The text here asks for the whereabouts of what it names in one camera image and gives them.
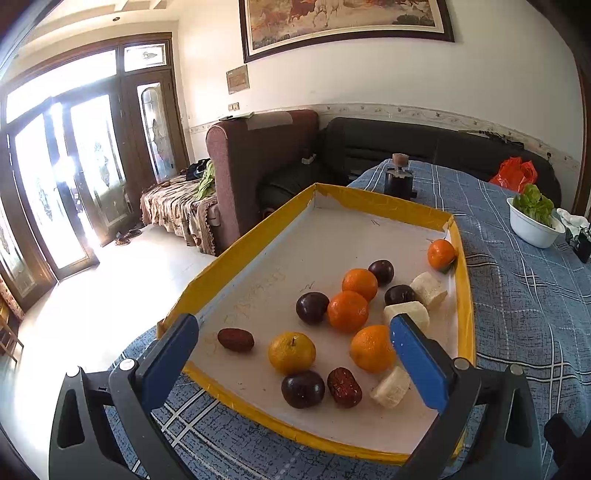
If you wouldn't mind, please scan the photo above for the large sugarcane piece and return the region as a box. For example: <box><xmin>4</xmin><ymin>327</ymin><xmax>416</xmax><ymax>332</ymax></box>
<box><xmin>370</xmin><ymin>365</ymin><xmax>411</xmax><ymax>409</ymax></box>

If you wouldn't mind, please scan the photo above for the small sugarcane piece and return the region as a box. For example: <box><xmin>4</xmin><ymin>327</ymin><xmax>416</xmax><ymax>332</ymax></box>
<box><xmin>410</xmin><ymin>272</ymin><xmax>448</xmax><ymax>311</ymax></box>

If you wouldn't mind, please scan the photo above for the wrinkled red jujube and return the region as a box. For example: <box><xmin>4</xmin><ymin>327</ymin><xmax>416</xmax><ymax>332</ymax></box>
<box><xmin>327</xmin><ymin>367</ymin><xmax>363</xmax><ymax>409</ymax></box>

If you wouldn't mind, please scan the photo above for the dark plum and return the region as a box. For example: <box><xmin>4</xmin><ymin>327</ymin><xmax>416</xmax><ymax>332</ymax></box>
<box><xmin>295</xmin><ymin>292</ymin><xmax>329</xmax><ymax>325</ymax></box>
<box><xmin>368</xmin><ymin>259</ymin><xmax>396</xmax><ymax>287</ymax></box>
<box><xmin>281</xmin><ymin>371</ymin><xmax>325</xmax><ymax>409</ymax></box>
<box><xmin>384</xmin><ymin>285</ymin><xmax>418</xmax><ymax>306</ymax></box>

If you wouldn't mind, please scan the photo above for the mandarin with green leaf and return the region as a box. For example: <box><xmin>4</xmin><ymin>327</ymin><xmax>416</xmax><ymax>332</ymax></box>
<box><xmin>427</xmin><ymin>239</ymin><xmax>458</xmax><ymax>273</ymax></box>

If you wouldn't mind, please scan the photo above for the yellowish mandarin orange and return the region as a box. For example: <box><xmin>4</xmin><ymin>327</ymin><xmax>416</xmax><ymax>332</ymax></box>
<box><xmin>267</xmin><ymin>332</ymin><xmax>317</xmax><ymax>376</ymax></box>

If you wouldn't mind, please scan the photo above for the blue plaid tablecloth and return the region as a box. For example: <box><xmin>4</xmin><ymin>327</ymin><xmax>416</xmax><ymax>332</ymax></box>
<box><xmin>105</xmin><ymin>158</ymin><xmax>591</xmax><ymax>480</ymax></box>

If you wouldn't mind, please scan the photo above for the yellow rimmed white tray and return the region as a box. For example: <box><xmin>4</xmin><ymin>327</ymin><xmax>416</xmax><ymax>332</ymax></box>
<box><xmin>157</xmin><ymin>184</ymin><xmax>476</xmax><ymax>464</ymax></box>

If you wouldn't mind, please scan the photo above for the white bowl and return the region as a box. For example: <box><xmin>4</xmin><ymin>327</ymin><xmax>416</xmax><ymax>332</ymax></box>
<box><xmin>506</xmin><ymin>198</ymin><xmax>566</xmax><ymax>249</ymax></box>

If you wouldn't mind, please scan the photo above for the right black cup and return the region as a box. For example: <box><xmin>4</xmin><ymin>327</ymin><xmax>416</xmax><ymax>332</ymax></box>
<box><xmin>572</xmin><ymin>227</ymin><xmax>591</xmax><ymax>264</ymax></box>

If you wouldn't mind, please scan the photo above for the green lettuce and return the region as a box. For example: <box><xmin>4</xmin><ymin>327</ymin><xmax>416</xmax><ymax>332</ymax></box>
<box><xmin>513</xmin><ymin>184</ymin><xmax>554</xmax><ymax>227</ymax></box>

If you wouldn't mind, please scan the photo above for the white green cloth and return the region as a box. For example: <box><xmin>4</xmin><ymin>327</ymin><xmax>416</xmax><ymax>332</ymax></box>
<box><xmin>556</xmin><ymin>208</ymin><xmax>590</xmax><ymax>238</ymax></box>

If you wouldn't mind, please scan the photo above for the left black holder with cork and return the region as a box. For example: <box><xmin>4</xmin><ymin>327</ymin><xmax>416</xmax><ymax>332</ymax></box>
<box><xmin>385</xmin><ymin>153</ymin><xmax>417</xmax><ymax>200</ymax></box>

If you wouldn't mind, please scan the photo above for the red plastic bag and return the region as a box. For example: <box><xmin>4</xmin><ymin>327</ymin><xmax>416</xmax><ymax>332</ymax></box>
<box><xmin>490</xmin><ymin>157</ymin><xmax>538</xmax><ymax>193</ymax></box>

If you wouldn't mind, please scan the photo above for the patterned covered bench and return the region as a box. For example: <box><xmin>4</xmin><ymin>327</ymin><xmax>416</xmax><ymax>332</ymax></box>
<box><xmin>139</xmin><ymin>158</ymin><xmax>217</xmax><ymax>255</ymax></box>

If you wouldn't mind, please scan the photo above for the black sofa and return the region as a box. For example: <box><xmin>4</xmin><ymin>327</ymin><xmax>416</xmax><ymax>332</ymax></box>
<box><xmin>256</xmin><ymin>117</ymin><xmax>562</xmax><ymax>216</ymax></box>

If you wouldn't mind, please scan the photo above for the maroon armchair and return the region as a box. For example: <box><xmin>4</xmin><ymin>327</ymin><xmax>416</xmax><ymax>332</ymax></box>
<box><xmin>205</xmin><ymin>109</ymin><xmax>318</xmax><ymax>254</ymax></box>

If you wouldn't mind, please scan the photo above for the wooden glass door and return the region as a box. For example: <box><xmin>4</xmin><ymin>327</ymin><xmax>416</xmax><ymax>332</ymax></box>
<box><xmin>1</xmin><ymin>32</ymin><xmax>189</xmax><ymax>312</ymax></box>

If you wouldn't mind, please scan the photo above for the small wall plaque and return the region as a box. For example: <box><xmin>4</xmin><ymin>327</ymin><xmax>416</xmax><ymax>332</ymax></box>
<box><xmin>226</xmin><ymin>65</ymin><xmax>249</xmax><ymax>95</ymax></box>

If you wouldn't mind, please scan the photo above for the framed wall painting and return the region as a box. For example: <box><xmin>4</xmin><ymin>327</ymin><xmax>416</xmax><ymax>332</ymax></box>
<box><xmin>238</xmin><ymin>0</ymin><xmax>455</xmax><ymax>63</ymax></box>

